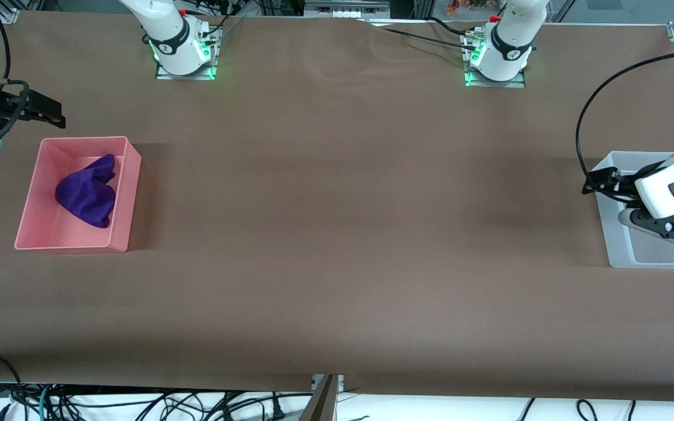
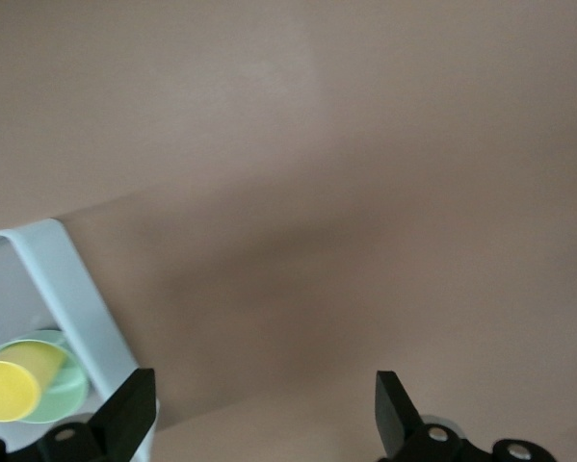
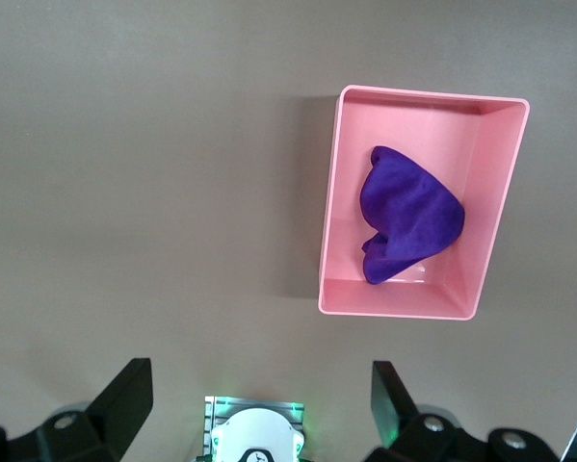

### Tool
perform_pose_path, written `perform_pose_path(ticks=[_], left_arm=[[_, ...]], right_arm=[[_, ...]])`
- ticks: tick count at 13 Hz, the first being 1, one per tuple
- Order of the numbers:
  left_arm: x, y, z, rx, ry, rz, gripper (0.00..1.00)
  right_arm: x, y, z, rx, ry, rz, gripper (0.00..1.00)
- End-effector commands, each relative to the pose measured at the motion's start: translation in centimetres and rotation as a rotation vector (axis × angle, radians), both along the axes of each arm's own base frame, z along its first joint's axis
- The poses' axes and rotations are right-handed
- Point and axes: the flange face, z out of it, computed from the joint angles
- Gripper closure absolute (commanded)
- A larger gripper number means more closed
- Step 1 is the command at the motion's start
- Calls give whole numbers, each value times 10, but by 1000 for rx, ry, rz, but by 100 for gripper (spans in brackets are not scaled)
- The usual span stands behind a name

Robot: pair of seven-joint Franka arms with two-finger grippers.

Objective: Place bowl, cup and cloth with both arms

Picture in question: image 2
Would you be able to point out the clear plastic bin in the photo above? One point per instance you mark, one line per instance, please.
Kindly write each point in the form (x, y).
(76, 298)

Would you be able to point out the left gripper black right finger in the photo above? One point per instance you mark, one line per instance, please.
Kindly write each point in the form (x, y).
(399, 423)

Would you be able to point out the yellow plastic cup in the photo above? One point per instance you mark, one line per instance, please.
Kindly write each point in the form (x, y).
(4, 390)

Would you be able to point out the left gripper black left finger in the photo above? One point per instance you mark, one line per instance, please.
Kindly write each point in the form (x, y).
(124, 418)

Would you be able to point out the brown table cover sheet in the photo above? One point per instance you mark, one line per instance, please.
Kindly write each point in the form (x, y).
(317, 144)

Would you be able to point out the pale green bowl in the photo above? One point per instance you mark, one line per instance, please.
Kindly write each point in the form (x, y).
(61, 399)

